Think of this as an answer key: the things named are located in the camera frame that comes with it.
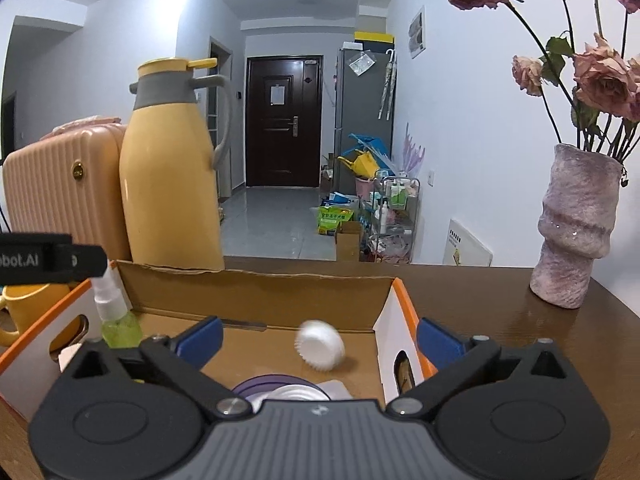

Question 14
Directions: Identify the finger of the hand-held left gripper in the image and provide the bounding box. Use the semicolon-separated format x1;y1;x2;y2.
55;244;108;281

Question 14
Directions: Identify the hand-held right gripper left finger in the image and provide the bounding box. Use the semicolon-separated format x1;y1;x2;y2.
59;316;253;422

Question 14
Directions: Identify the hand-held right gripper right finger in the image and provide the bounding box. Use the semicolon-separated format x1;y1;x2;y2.
387;317;581;422

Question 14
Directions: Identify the blue lid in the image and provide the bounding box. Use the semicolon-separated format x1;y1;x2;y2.
232;375;321;403

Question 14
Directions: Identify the green spray bottle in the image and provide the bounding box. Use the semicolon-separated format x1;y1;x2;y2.
92;262;145;350

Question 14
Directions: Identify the red cardboard box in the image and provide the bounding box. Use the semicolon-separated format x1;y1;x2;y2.
0;259;438;423

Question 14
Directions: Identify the white round lid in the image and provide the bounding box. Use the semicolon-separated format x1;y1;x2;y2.
250;385;328;403

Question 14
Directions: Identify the translucent plastic container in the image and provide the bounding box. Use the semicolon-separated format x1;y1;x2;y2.
317;380;353;402

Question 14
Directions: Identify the white ribbed cap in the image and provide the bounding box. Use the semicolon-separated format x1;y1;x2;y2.
296;319;346;372

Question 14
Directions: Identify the yellow mug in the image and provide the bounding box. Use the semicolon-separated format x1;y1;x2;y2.
0;282;76;347

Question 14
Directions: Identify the orange ribbed suitcase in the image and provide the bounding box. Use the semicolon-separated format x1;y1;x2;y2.
1;116;132;263

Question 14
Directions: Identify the white panel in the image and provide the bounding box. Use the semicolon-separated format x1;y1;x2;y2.
442;218;493;267

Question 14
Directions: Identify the yellow thermos jug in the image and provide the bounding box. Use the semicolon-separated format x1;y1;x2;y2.
119;57;233;272

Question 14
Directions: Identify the small cardboard box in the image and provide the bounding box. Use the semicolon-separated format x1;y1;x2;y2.
334;221;365;262

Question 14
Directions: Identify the green bag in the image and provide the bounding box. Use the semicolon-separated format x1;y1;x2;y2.
318;204;355;236

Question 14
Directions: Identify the pink ceramic vase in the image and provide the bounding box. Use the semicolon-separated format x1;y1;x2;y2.
530;143;626;309

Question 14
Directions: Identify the yellow watering can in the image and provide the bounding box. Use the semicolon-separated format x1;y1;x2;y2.
337;149;378;177

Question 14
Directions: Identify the blue folding rack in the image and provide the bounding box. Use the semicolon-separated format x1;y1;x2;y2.
347;132;393;161

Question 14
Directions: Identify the dark entrance door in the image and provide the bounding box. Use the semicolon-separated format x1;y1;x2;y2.
245;55;323;188

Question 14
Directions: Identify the grey refrigerator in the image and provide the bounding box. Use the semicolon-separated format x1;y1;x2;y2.
334;47;396;191

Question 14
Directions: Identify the hanging white umbrella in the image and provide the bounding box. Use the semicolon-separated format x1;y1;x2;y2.
379;49;398;121

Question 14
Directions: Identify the paper on refrigerator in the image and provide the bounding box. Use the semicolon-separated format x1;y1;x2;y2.
349;52;375;77

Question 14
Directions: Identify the dried rose bouquet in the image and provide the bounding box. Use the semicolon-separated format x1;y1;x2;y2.
434;0;640;163

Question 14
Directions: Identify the yellow box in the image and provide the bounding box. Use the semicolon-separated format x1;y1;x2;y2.
354;31;395;50

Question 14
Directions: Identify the wire storage cart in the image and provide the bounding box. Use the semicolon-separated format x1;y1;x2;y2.
372;170;421;263

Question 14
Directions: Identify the purple wall decoration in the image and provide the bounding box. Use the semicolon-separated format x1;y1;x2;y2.
402;122;426;173

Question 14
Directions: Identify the wall picture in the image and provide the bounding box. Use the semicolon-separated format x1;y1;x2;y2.
407;6;427;58

